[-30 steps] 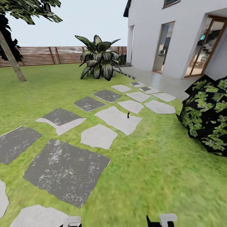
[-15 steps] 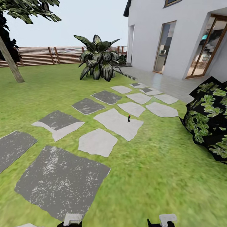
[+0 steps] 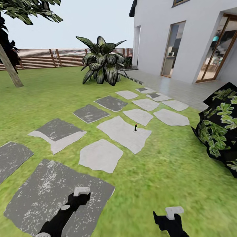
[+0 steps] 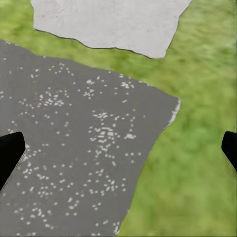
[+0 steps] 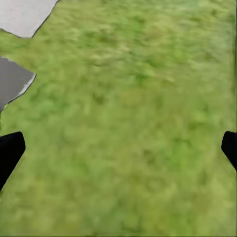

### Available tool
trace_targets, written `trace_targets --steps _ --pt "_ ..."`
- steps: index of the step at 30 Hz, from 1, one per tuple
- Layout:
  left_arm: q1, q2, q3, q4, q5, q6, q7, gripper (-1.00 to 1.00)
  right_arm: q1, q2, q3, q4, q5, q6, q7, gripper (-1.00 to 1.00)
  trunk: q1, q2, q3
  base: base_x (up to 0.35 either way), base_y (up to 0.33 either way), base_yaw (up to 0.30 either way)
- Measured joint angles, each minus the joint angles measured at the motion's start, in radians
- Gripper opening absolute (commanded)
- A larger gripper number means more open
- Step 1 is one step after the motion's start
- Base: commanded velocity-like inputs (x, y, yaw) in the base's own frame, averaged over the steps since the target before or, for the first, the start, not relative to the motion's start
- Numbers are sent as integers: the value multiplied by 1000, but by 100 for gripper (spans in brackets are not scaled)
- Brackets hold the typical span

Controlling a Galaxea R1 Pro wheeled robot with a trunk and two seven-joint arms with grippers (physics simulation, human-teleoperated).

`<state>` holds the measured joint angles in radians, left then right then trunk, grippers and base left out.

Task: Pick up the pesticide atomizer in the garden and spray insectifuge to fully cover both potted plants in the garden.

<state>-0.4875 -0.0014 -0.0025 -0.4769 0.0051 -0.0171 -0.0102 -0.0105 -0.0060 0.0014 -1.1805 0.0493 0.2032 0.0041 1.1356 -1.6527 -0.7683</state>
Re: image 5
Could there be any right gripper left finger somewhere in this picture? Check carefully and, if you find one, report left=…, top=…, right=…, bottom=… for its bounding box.
left=0, top=131, right=26, bottom=190

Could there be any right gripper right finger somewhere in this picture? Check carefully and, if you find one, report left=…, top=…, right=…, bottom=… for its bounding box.
left=222, top=131, right=237, bottom=170

